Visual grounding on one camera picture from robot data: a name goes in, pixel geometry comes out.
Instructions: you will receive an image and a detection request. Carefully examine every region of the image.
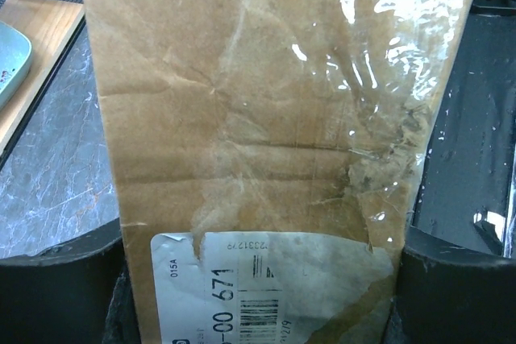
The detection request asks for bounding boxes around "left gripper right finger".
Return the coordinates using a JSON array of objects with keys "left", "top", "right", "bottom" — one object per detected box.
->
[{"left": 386, "top": 227, "right": 515, "bottom": 343}]

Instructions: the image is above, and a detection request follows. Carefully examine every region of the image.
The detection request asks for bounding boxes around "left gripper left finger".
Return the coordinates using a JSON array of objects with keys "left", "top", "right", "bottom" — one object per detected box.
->
[{"left": 1, "top": 221, "right": 137, "bottom": 343}]

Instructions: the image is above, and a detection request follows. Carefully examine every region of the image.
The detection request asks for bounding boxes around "brown cardboard express box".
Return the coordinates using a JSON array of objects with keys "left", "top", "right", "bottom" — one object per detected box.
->
[{"left": 84, "top": 0, "right": 472, "bottom": 343}]

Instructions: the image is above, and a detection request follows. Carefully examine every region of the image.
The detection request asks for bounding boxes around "teal rectangular plate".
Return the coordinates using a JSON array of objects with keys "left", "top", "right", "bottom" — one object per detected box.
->
[{"left": 0, "top": 22, "right": 32, "bottom": 109}]

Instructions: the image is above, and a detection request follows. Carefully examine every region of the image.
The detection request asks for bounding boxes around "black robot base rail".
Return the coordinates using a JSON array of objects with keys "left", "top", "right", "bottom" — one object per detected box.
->
[{"left": 413, "top": 0, "right": 515, "bottom": 258}]

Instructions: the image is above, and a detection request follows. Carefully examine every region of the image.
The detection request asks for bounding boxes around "black wire wooden shelf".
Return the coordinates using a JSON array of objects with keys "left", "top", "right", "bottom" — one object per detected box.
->
[{"left": 1, "top": 0, "right": 85, "bottom": 162}]

